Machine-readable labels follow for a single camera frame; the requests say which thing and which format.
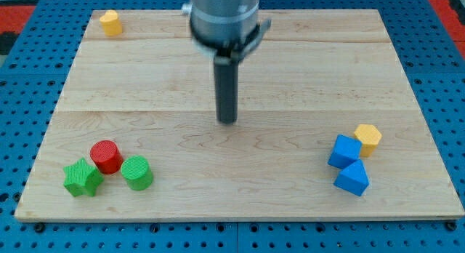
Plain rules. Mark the green cylinder block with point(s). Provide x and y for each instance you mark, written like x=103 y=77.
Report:
x=137 y=173

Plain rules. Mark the wooden board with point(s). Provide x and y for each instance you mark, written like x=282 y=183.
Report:
x=316 y=74

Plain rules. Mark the yellow hexagon block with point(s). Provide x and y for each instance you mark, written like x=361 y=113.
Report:
x=369 y=136

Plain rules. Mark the blue triangle block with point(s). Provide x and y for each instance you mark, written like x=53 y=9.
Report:
x=353 y=178

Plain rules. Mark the blue cube block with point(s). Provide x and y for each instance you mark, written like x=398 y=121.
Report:
x=346 y=150

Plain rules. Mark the green star block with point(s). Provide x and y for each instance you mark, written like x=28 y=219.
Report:
x=82 y=178

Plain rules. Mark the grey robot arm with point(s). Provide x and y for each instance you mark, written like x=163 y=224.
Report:
x=227 y=31

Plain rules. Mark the red cylinder block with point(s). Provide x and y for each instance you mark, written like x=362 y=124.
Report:
x=106 y=156

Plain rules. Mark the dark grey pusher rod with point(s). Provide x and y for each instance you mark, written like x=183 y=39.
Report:
x=226 y=89

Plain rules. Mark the yellow heart block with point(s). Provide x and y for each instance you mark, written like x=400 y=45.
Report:
x=110 y=23

